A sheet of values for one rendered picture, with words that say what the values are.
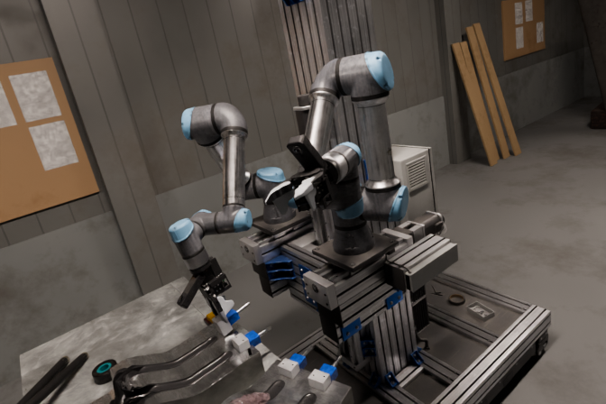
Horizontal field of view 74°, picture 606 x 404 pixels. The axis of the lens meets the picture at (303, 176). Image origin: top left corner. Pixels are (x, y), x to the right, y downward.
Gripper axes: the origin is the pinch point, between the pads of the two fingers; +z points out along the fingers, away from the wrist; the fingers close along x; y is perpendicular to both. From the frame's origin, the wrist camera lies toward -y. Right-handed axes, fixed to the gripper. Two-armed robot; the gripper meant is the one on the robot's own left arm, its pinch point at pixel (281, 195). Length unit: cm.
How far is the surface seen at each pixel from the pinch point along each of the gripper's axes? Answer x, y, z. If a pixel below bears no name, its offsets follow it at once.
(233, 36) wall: 164, -75, -228
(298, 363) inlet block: 25, 56, -15
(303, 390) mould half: 21, 58, -8
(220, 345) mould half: 52, 50, -13
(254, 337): 41, 50, -18
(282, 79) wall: 153, -30, -265
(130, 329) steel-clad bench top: 108, 52, -18
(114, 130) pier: 209, -30, -120
